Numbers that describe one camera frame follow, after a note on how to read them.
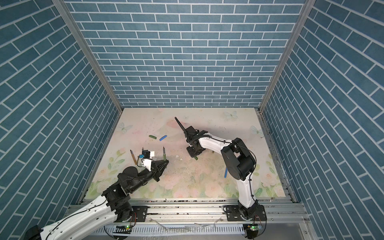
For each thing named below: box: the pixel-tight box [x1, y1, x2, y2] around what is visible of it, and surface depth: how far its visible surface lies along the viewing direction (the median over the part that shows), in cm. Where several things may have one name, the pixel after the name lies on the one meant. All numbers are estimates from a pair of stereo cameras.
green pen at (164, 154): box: [163, 145, 167, 161], surface depth 74 cm
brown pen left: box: [130, 149, 137, 165], surface depth 96 cm
